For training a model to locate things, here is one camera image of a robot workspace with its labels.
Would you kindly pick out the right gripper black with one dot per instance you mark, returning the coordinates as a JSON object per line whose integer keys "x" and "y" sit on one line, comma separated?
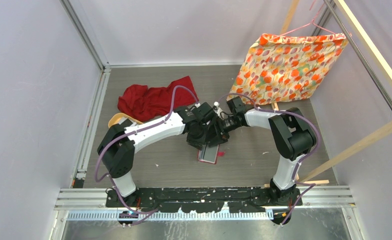
{"x": 219, "y": 139}

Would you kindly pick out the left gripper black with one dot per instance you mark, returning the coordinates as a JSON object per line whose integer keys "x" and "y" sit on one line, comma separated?
{"x": 198, "y": 143}

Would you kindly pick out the red card holder wallet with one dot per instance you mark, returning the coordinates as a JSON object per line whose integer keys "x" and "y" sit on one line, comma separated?
{"x": 210, "y": 155}

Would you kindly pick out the yellow oval tray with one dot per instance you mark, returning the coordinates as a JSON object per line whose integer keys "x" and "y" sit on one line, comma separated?
{"x": 120, "y": 117}

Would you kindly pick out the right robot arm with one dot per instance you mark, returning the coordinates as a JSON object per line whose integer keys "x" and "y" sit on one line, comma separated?
{"x": 295, "y": 138}

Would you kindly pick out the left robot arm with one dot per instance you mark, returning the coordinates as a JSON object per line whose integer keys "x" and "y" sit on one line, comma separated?
{"x": 123, "y": 140}

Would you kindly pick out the red cloth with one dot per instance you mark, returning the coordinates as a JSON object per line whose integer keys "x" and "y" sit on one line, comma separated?
{"x": 144, "y": 103}

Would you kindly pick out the floral fabric bag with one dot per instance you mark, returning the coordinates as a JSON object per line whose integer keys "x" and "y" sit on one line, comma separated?
{"x": 286, "y": 68}

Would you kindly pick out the pink clothes hanger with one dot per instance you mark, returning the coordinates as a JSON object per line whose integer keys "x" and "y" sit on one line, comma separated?
{"x": 327, "y": 10}

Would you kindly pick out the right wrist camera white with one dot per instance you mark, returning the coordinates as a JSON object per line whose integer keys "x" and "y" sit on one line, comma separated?
{"x": 216, "y": 108}

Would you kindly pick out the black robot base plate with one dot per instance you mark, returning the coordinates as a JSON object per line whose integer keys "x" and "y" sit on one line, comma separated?
{"x": 253, "y": 199}

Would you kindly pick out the aluminium frame rail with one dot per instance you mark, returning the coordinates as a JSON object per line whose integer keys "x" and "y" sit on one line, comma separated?
{"x": 88, "y": 204}

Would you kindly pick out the wooden frame rack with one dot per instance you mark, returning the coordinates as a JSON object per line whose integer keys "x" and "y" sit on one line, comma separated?
{"x": 354, "y": 104}

